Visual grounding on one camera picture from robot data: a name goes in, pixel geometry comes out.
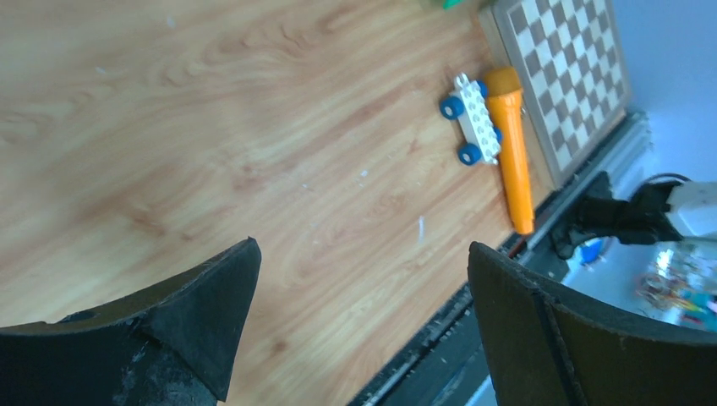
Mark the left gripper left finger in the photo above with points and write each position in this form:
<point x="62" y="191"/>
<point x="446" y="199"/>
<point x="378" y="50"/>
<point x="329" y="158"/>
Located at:
<point x="172" y="343"/>

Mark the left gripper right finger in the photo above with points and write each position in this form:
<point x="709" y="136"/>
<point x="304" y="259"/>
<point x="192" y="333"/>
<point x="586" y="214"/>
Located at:
<point x="548" y="344"/>

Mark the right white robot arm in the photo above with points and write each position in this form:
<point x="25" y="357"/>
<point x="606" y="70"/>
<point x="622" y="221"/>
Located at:
<point x="666" y="208"/>

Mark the shelf with toys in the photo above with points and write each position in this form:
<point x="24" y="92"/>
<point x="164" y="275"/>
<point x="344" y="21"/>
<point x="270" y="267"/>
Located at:
<point x="679" y="286"/>

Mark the white blue toy car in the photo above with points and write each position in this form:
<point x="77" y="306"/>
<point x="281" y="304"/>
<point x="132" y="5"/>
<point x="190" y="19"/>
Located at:
<point x="466" y="105"/>

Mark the orange toy microphone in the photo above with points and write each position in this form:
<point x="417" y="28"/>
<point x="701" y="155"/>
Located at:
<point x="504" y="102"/>

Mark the wooden chessboard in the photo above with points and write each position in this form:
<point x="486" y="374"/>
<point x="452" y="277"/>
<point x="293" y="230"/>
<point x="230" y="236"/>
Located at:
<point x="569" y="59"/>

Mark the green plastic bin organizer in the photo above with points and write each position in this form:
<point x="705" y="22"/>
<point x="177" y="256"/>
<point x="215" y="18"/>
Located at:
<point x="447" y="4"/>

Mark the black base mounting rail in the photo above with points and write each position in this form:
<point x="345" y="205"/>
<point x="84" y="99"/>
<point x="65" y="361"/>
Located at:
<point x="444" y="362"/>

